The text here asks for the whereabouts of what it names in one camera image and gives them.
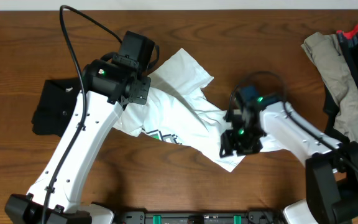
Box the folded black polo shirt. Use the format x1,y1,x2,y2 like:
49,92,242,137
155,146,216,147
32,78,80,137

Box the red garment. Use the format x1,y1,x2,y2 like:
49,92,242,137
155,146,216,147
336,24,358,39

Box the white t-shirt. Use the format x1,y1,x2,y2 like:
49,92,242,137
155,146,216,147
112,47,287,173

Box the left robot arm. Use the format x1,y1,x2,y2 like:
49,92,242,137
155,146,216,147
5,56,150,224

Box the grey khaki garment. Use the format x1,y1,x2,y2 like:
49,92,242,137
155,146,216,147
301,32,358,143

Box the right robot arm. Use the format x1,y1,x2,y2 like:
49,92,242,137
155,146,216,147
219,93,358,223

